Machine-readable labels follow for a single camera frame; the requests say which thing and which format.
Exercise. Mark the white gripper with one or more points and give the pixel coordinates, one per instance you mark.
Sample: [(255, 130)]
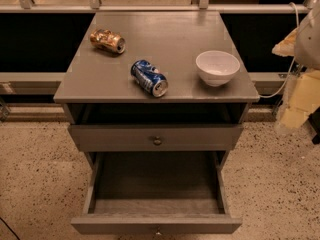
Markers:
[(308, 42)]

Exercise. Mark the blue pepsi can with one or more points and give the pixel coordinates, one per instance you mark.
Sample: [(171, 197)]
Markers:
[(149, 78)]

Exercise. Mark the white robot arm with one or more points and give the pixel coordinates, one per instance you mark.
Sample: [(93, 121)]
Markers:
[(303, 43)]

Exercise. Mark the brass drawer knob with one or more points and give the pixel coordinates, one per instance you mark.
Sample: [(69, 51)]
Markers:
[(157, 141)]

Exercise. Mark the grey wooden drawer cabinet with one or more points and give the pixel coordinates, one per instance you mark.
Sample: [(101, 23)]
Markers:
[(98, 88)]

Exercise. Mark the closed grey top drawer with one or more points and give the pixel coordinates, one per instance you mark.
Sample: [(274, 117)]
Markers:
[(106, 138)]

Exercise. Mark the gold crushed soda can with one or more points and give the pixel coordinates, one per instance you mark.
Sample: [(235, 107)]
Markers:
[(107, 40)]

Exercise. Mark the open grey middle drawer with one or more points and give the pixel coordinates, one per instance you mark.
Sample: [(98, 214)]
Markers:
[(156, 193)]

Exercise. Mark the white bowl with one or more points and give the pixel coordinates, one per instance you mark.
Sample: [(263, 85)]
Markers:
[(217, 68)]

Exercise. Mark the metal railing bar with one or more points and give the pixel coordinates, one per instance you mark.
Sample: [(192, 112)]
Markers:
[(221, 8)]

